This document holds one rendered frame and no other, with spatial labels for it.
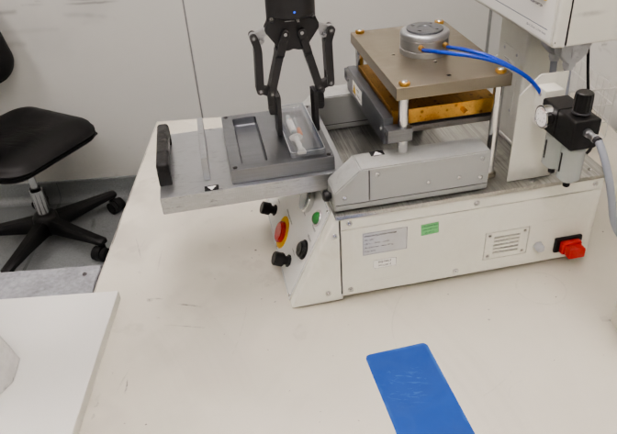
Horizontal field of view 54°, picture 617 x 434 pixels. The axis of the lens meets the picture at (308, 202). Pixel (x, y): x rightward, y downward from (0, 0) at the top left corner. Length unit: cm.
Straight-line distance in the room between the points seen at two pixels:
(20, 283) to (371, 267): 65
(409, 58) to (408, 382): 50
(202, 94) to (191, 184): 166
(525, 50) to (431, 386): 55
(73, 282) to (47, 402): 29
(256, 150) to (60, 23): 171
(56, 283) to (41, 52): 161
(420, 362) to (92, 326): 53
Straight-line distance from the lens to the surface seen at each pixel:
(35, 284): 124
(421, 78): 94
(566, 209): 111
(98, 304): 111
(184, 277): 115
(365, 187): 93
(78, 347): 105
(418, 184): 96
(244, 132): 109
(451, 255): 106
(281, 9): 93
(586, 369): 101
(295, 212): 111
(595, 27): 98
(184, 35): 254
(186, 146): 110
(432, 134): 117
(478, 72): 97
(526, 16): 101
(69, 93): 274
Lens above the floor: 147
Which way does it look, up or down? 34 degrees down
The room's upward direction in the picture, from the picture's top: 4 degrees counter-clockwise
